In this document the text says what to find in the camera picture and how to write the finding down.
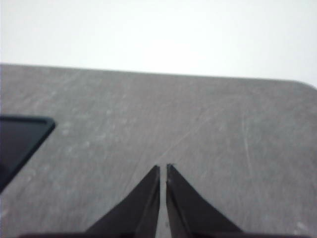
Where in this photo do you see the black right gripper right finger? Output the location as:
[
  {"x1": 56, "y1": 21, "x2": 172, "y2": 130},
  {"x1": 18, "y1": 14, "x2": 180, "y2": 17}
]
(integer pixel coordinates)
[{"x1": 166, "y1": 164, "x2": 244, "y2": 238}]

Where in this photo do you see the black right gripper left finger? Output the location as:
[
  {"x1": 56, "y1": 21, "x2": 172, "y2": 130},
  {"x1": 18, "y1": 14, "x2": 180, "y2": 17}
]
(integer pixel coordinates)
[{"x1": 85, "y1": 165, "x2": 160, "y2": 238}]

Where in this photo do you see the dark teal rectangular tray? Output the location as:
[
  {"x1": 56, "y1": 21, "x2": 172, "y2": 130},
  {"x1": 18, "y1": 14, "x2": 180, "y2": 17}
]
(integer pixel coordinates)
[{"x1": 0, "y1": 116, "x2": 55, "y2": 192}]

